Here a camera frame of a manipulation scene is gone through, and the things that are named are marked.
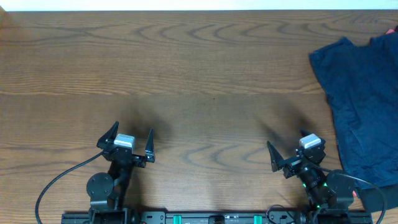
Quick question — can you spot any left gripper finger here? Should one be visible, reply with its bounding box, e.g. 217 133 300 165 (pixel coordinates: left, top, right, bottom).
96 121 119 149
145 128 155 163

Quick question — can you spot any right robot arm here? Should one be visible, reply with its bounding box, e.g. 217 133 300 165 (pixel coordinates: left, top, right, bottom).
267 129 354 223

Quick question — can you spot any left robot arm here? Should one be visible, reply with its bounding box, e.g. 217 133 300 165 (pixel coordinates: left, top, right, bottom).
86 122 155 223

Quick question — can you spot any navy blue garment pile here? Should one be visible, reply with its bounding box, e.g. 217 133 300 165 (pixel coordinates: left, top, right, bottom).
309 33 397 212

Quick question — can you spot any pink red cloth piece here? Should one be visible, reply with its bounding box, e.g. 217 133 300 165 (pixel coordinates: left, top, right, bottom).
386 27 398 35

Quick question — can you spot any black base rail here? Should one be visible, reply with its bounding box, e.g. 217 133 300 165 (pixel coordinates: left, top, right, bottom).
61 210 373 224

